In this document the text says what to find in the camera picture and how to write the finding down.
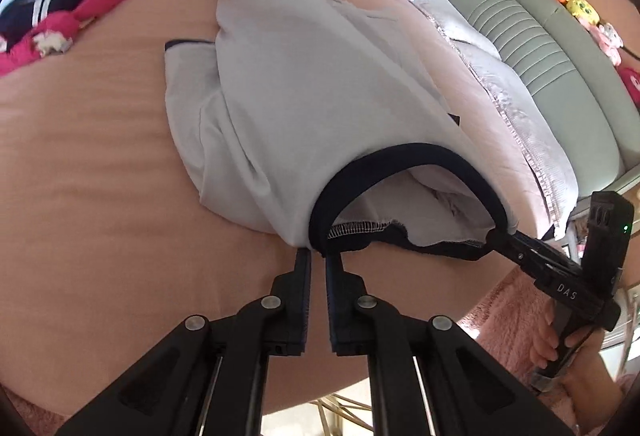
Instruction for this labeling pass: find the pink bed sheet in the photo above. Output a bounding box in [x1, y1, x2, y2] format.
[0, 0, 556, 417]

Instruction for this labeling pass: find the pink and white plush toy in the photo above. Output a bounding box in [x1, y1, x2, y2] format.
[590, 21, 625, 65]

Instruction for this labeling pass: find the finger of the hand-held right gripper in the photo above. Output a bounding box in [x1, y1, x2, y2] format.
[492, 229, 586, 274]
[487, 241, 551, 286]

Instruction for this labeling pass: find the person's right forearm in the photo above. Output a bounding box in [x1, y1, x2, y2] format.
[562, 356, 640, 436]

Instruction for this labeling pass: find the gold wire frame basket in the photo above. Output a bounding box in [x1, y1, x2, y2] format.
[300, 393, 373, 436]

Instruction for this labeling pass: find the lilac grey pillow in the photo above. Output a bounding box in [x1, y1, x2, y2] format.
[415, 0, 581, 239]

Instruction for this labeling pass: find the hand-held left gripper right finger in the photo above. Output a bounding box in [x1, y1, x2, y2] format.
[325, 253, 576, 436]

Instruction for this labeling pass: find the yellow plush toy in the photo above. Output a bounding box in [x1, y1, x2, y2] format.
[565, 0, 601, 25]

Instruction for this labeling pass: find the person's pink fleece clothing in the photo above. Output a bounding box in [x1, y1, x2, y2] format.
[472, 266, 640, 436]

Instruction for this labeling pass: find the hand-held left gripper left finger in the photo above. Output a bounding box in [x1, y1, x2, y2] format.
[55, 249, 313, 436]

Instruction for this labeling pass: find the white t-shirt with navy trim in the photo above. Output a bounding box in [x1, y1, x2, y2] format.
[164, 0, 581, 263]

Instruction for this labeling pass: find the red plush toy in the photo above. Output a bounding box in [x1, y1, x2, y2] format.
[617, 64, 640, 106]

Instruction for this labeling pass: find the person's right hand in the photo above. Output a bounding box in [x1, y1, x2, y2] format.
[531, 303, 608, 392]

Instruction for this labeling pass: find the navy garment with white stripes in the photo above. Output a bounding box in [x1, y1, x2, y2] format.
[0, 0, 123, 52]

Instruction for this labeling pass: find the green padded headboard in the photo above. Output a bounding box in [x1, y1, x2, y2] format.
[425, 0, 640, 197]

